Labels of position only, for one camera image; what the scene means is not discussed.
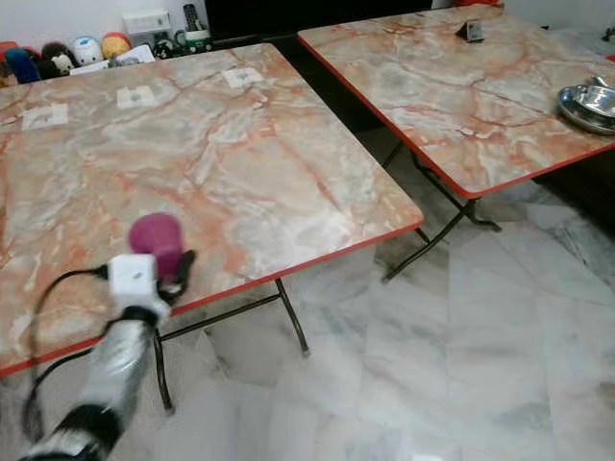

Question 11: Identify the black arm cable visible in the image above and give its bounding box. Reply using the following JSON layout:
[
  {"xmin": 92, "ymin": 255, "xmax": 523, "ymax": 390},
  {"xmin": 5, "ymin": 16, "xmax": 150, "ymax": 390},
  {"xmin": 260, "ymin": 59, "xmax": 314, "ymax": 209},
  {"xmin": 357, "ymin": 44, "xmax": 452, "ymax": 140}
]
[{"xmin": 23, "ymin": 267, "xmax": 112, "ymax": 445}]

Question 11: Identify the black cabinet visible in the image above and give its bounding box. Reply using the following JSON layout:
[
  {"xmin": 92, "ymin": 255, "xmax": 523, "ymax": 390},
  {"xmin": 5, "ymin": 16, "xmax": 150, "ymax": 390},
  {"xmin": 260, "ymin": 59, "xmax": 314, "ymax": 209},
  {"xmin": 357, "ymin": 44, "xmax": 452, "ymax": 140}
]
[{"xmin": 204, "ymin": 0, "xmax": 435, "ymax": 42}]

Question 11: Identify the white paper label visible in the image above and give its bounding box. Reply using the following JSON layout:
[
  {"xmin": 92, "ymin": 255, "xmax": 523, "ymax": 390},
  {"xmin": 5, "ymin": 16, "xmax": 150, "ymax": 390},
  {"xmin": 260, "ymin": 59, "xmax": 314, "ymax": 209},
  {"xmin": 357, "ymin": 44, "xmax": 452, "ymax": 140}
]
[
  {"xmin": 116, "ymin": 85, "xmax": 158, "ymax": 109},
  {"xmin": 223, "ymin": 67, "xmax": 265, "ymax": 89},
  {"xmin": 22, "ymin": 103, "xmax": 70, "ymax": 131}
]

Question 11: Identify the white paper sheet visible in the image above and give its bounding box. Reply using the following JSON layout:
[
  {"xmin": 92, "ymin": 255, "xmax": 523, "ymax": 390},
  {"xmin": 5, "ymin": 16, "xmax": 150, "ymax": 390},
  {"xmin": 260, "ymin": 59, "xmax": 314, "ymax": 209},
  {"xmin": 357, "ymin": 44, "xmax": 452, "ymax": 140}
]
[{"xmin": 69, "ymin": 44, "xmax": 158, "ymax": 76}]

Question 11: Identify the steel bowl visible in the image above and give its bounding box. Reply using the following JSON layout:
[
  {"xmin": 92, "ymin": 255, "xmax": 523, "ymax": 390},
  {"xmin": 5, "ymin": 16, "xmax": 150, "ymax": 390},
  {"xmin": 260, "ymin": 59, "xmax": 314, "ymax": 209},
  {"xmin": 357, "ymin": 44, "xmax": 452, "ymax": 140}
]
[{"xmin": 556, "ymin": 81, "xmax": 615, "ymax": 136}]

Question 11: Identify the marble folding table with bowl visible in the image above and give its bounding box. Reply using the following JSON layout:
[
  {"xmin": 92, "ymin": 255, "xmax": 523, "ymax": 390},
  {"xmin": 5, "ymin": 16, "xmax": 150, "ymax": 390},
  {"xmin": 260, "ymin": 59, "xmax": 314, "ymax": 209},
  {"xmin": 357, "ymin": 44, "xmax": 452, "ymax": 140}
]
[{"xmin": 297, "ymin": 5, "xmax": 615, "ymax": 284}]

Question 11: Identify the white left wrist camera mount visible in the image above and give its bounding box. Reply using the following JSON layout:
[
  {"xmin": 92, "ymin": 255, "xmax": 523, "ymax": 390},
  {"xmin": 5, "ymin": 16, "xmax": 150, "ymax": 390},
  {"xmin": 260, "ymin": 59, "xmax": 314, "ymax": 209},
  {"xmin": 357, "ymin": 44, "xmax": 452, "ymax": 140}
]
[{"xmin": 108, "ymin": 254, "xmax": 162, "ymax": 310}]

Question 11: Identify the white and blue plush toy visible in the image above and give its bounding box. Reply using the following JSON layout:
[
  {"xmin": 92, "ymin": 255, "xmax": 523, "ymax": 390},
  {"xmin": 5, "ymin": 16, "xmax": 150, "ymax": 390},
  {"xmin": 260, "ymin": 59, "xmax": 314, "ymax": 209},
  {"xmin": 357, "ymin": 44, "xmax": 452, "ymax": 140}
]
[{"xmin": 72, "ymin": 36, "xmax": 105, "ymax": 67}]

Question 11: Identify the orange plush toy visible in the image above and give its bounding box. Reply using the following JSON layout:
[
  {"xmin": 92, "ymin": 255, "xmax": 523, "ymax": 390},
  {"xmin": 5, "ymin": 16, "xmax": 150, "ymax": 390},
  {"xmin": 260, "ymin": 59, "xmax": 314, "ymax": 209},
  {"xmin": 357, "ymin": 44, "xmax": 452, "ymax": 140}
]
[{"xmin": 100, "ymin": 32, "xmax": 133, "ymax": 61}]

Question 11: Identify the large marble folding table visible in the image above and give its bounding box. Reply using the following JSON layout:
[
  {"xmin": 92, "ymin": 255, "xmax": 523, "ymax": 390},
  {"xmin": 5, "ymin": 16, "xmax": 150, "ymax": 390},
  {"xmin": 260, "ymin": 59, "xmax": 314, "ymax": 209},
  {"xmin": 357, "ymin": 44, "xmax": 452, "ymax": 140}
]
[{"xmin": 0, "ymin": 42, "xmax": 426, "ymax": 416}]

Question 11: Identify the small black stand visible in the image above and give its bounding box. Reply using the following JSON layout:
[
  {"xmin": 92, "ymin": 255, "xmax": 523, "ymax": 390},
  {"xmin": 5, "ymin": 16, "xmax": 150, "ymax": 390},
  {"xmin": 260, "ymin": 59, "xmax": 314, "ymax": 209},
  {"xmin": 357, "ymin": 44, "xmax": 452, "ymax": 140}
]
[{"xmin": 455, "ymin": 19, "xmax": 486, "ymax": 43}]

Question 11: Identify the black plush toy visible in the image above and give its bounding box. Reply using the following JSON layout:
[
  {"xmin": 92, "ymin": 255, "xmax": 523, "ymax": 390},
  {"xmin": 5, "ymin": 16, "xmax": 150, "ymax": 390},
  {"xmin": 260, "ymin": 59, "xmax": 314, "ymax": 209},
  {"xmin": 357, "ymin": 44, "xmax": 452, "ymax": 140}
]
[{"xmin": 39, "ymin": 41, "xmax": 79, "ymax": 79}]

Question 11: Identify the white wall socket box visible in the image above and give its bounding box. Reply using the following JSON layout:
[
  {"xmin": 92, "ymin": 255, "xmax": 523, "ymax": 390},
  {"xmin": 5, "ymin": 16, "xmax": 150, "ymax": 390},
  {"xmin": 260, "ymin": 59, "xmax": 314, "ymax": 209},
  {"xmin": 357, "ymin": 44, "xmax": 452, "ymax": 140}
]
[{"xmin": 121, "ymin": 9, "xmax": 173, "ymax": 37}]

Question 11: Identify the green and white mug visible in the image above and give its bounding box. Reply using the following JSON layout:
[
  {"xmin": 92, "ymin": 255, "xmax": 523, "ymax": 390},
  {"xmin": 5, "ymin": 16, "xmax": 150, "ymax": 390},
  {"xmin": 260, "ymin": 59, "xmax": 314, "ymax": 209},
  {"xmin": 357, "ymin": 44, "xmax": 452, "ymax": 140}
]
[{"xmin": 174, "ymin": 29, "xmax": 213, "ymax": 55}]

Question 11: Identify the purple cup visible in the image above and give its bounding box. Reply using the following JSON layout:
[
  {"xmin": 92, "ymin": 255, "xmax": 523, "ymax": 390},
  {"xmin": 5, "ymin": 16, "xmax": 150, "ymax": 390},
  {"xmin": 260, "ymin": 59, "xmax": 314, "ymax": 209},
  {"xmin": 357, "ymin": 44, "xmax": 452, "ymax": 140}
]
[{"xmin": 128, "ymin": 212, "xmax": 185, "ymax": 281}]

